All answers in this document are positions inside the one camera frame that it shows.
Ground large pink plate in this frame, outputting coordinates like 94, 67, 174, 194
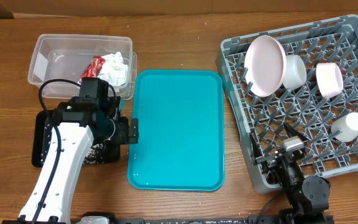
244, 35, 287, 97

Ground small white cup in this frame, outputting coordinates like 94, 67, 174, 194
331, 112, 358, 142

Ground grey dishwasher rack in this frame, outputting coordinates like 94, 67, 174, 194
216, 14, 358, 194

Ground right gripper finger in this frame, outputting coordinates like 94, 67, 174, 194
249, 134, 264, 165
283, 122, 306, 143

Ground grey bowl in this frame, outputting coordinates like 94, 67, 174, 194
283, 55, 306, 90

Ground red snack wrapper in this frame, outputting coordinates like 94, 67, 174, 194
78, 56, 106, 83

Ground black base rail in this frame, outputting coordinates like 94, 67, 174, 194
73, 211, 335, 224

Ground small pink plate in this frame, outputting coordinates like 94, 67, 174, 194
316, 63, 343, 98

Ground teal serving tray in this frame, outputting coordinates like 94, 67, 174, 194
127, 70, 225, 192

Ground black plastic tray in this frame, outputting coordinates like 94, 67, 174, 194
31, 106, 122, 168

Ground clear plastic bin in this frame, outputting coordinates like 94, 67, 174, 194
28, 34, 137, 100

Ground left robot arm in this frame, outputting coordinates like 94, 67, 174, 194
14, 96, 139, 223

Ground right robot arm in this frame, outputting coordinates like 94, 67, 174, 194
254, 123, 334, 223

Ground white napkin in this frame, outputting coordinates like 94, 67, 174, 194
98, 52, 128, 86

